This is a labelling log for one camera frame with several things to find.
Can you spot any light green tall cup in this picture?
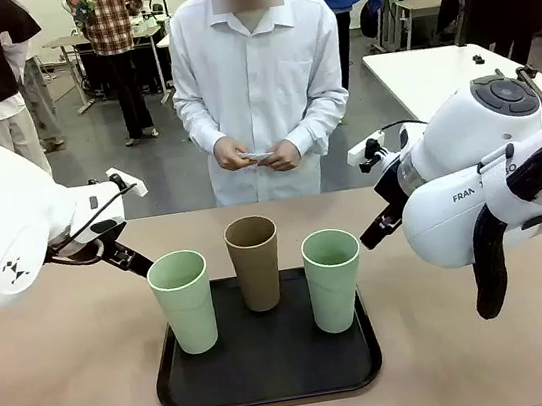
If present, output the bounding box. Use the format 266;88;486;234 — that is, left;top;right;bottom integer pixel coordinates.
298;225;372;337
143;247;221;360

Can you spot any grey background desk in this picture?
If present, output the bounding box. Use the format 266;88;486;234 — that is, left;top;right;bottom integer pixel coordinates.
41;31;104;119

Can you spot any white side table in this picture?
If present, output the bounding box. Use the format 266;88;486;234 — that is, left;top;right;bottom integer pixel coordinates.
360;30;542;148

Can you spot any person's left forearm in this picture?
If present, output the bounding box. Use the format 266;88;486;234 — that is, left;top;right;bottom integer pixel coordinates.
280;93;356;155

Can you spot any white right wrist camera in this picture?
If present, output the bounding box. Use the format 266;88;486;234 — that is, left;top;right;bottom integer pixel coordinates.
343;130;390;177

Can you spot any person's right forearm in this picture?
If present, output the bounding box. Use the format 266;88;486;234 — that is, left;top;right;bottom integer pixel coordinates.
184;111;230;158

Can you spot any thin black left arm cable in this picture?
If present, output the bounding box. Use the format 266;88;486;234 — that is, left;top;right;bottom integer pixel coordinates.
37;180;150;272

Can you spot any person's left hand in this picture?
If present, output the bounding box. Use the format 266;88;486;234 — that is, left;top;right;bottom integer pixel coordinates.
257;138;305;175

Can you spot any person in grey trousers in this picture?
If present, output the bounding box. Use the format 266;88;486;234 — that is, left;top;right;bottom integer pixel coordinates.
0;26;69;158

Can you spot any person in plaid shirt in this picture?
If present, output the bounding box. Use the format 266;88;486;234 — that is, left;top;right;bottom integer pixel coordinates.
65;0;166;154

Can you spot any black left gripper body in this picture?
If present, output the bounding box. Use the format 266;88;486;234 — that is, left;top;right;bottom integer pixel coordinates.
86;215;134;263

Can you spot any person in white shirt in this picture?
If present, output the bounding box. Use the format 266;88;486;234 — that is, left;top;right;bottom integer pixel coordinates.
159;0;363;213

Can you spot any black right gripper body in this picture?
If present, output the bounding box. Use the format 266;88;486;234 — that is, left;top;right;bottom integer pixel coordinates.
369;155;411;213

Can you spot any black metal rod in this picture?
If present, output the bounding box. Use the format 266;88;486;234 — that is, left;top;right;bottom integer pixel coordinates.
514;63;542;112

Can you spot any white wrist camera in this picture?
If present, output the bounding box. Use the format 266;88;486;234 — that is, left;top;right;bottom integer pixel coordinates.
343;130;390;177
104;163;150;202

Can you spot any black plastic tray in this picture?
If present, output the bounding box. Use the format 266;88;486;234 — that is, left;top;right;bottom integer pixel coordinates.
142;257;388;406

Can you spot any brown tall cup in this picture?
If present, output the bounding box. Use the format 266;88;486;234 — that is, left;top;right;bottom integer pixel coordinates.
221;213;289;316

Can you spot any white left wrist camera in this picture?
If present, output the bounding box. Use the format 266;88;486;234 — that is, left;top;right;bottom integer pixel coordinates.
104;163;150;202

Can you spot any person's right hand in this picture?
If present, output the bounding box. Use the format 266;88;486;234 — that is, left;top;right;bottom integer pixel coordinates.
210;132;254;174

